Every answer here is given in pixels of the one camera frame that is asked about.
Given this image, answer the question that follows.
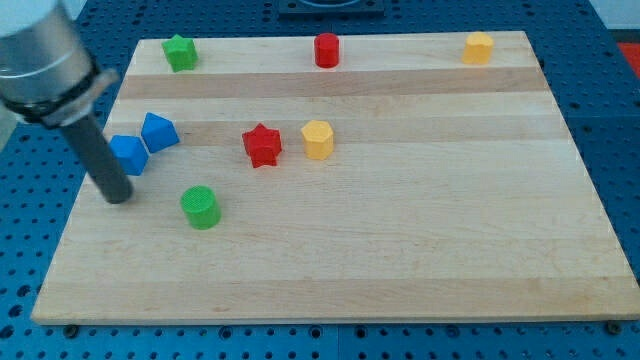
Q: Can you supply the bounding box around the blue block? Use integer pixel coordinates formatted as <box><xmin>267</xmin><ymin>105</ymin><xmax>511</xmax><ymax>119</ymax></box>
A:
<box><xmin>141</xmin><ymin>112</ymin><xmax>180</xmax><ymax>153</ymax></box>
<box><xmin>109</xmin><ymin>135</ymin><xmax>148</xmax><ymax>176</ymax></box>

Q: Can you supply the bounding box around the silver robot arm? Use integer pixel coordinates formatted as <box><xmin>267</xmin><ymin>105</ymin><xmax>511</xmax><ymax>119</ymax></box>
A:
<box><xmin>1</xmin><ymin>0</ymin><xmax>119</xmax><ymax>128</ymax></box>

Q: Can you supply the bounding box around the red star block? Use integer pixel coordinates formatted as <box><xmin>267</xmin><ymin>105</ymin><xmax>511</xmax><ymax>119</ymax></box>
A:
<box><xmin>242</xmin><ymin>123</ymin><xmax>282</xmax><ymax>168</ymax></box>

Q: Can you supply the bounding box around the green star block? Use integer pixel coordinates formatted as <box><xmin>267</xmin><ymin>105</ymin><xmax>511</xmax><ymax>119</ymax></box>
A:
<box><xmin>161</xmin><ymin>34</ymin><xmax>198</xmax><ymax>72</ymax></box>

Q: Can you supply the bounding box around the yellow hexagon block centre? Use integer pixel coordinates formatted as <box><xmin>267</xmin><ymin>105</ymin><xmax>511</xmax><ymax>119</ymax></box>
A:
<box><xmin>301</xmin><ymin>120</ymin><xmax>334</xmax><ymax>160</ymax></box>

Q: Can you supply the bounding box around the yellow hexagon block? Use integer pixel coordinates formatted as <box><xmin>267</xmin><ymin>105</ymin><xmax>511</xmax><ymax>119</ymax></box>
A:
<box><xmin>301</xmin><ymin>120</ymin><xmax>334</xmax><ymax>160</ymax></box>
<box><xmin>461</xmin><ymin>31</ymin><xmax>495</xmax><ymax>65</ymax></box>

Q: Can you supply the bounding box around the wooden board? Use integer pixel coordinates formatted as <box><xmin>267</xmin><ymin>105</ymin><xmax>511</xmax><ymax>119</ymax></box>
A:
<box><xmin>32</xmin><ymin>31</ymin><xmax>639</xmax><ymax>325</ymax></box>

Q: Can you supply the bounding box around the green cylinder block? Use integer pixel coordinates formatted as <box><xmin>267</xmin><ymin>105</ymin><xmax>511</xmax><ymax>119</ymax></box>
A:
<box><xmin>180</xmin><ymin>185</ymin><xmax>222</xmax><ymax>230</ymax></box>

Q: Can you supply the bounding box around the red cylinder block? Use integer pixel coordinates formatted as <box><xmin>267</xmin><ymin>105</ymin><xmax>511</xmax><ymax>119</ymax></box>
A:
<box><xmin>314</xmin><ymin>33</ymin><xmax>340</xmax><ymax>68</ymax></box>

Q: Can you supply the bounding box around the yellow hexagon block far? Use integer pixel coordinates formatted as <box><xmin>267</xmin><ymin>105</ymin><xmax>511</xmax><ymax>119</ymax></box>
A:
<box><xmin>461</xmin><ymin>31</ymin><xmax>495</xmax><ymax>65</ymax></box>

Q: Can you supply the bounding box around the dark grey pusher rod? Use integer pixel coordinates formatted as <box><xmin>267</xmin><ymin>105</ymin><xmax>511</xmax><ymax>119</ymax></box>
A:
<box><xmin>61</xmin><ymin>114</ymin><xmax>133</xmax><ymax>204</ymax></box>

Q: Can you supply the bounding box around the red object at edge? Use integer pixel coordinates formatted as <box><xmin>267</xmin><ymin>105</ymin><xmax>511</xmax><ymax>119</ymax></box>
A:
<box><xmin>617</xmin><ymin>42</ymin><xmax>640</xmax><ymax>77</ymax></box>

